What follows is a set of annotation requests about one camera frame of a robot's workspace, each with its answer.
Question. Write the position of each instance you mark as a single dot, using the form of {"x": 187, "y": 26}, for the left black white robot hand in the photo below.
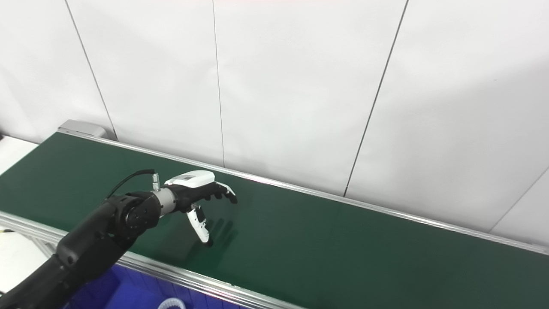
{"x": 191, "y": 178}

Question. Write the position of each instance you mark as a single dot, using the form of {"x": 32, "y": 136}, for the green conveyor belt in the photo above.
{"x": 343, "y": 249}
{"x": 171, "y": 272}

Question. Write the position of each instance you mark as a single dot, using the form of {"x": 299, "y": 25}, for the grey conveyor end cover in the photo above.
{"x": 79, "y": 127}

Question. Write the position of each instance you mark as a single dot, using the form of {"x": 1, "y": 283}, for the blue bin with white parts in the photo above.
{"x": 120, "y": 292}

